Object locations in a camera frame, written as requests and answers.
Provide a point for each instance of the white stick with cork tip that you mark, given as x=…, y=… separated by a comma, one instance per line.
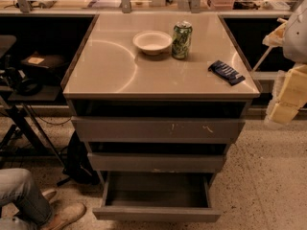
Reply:
x=281, y=21

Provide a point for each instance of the dark blue snack packet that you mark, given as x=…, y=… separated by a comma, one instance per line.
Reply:
x=226, y=72

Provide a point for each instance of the grey top drawer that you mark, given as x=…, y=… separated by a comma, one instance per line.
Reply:
x=163, y=122

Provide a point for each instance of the person leg in jeans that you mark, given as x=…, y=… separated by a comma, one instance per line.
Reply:
x=17, y=186

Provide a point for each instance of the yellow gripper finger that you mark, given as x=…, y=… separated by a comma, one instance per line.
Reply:
x=275, y=38
x=289, y=94

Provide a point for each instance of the black headphones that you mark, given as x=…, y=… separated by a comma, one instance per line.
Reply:
x=24, y=86

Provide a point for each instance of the white bowl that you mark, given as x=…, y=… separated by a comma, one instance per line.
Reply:
x=152, y=42

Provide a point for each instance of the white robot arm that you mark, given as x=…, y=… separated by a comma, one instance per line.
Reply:
x=295, y=37

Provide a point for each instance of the grey bottom drawer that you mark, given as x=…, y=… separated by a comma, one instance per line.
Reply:
x=156, y=196

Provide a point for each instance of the tan shoe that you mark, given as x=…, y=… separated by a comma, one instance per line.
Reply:
x=66, y=216
x=49, y=194

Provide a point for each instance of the grey drawer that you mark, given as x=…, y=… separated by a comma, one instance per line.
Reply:
x=157, y=157
x=156, y=196
x=163, y=122

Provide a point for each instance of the black backpack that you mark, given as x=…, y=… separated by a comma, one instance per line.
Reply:
x=78, y=166

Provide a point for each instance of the grey middle drawer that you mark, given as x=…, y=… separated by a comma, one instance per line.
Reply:
x=157, y=157

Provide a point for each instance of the grey drawer cabinet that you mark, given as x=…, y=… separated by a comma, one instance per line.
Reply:
x=111, y=70

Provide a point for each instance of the green soda can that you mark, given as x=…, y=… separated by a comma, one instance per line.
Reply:
x=182, y=35

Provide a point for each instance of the black bag with label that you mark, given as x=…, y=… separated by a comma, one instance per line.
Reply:
x=48, y=69

